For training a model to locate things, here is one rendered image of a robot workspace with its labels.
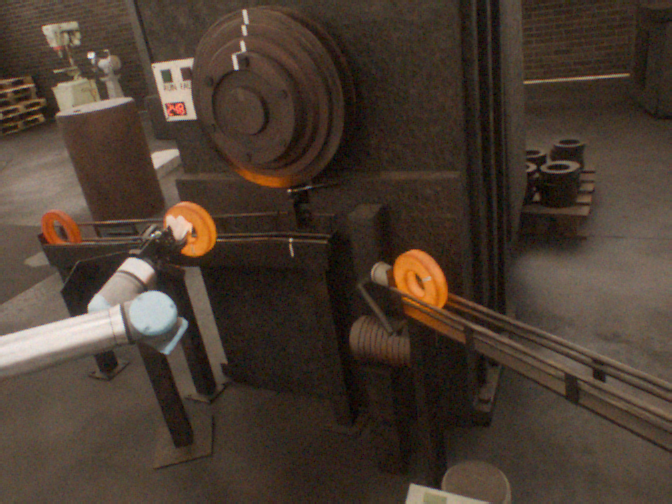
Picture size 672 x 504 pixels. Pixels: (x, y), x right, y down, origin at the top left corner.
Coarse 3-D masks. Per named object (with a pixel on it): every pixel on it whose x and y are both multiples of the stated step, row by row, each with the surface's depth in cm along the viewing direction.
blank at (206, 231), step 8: (176, 208) 144; (184, 208) 143; (192, 208) 143; (200, 208) 144; (176, 216) 146; (184, 216) 145; (192, 216) 143; (200, 216) 143; (208, 216) 144; (192, 224) 145; (200, 224) 144; (208, 224) 143; (200, 232) 145; (208, 232) 144; (216, 232) 147; (192, 240) 149; (200, 240) 146; (208, 240) 145; (184, 248) 150; (192, 248) 148; (200, 248) 147; (208, 248) 146
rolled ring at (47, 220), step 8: (48, 216) 207; (56, 216) 205; (64, 216) 205; (48, 224) 211; (64, 224) 205; (72, 224) 206; (48, 232) 213; (72, 232) 206; (80, 232) 208; (48, 240) 215; (56, 240) 214; (72, 240) 208; (80, 240) 210
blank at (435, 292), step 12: (408, 252) 126; (420, 252) 124; (396, 264) 130; (408, 264) 125; (420, 264) 122; (432, 264) 121; (396, 276) 131; (408, 276) 129; (420, 276) 123; (432, 276) 120; (408, 288) 129; (420, 288) 130; (432, 288) 121; (444, 288) 121; (408, 300) 131; (432, 300) 123; (444, 300) 123; (420, 312) 128
